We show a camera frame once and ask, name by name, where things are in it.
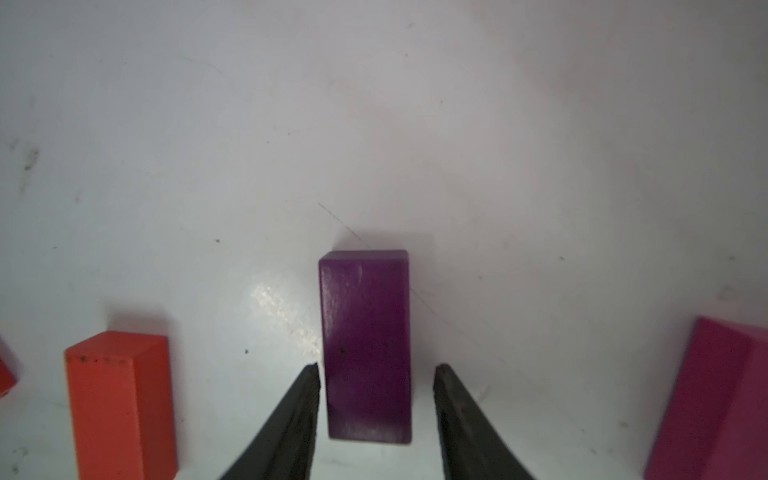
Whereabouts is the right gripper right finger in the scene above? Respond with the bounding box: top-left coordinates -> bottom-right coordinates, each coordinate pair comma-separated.
433,364 -> 533,480

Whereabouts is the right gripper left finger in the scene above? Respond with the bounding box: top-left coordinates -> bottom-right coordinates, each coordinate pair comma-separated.
223,364 -> 321,480

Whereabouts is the purple rectangular block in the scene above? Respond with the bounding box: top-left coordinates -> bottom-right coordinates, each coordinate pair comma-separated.
318,250 -> 412,445

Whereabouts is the magenta rectangular block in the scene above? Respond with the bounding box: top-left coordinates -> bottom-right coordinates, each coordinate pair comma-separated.
644,317 -> 767,479

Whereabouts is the small red cube block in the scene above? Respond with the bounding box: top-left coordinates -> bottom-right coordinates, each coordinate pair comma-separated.
0,359 -> 17,398

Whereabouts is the red rectangular block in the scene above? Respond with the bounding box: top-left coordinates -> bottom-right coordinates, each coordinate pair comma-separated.
64,331 -> 179,479

